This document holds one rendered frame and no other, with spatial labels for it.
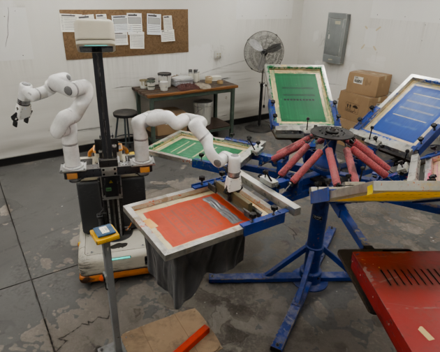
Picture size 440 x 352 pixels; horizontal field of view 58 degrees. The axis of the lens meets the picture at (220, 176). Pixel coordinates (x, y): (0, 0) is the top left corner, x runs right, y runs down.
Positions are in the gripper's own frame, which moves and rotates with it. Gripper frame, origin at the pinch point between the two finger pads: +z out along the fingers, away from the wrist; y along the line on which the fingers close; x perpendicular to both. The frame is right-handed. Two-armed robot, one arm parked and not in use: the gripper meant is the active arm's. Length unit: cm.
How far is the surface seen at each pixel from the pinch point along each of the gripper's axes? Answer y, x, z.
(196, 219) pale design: 27.8, 2.8, 5.9
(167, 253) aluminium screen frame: 59, 28, 2
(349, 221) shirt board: -54, 48, 9
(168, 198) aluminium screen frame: 32.1, -25.4, 3.4
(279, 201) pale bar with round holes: -20.6, 20.7, -1.3
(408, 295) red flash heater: -4, 117, -9
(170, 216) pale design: 39.2, -8.6, 5.9
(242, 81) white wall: -286, -380, 24
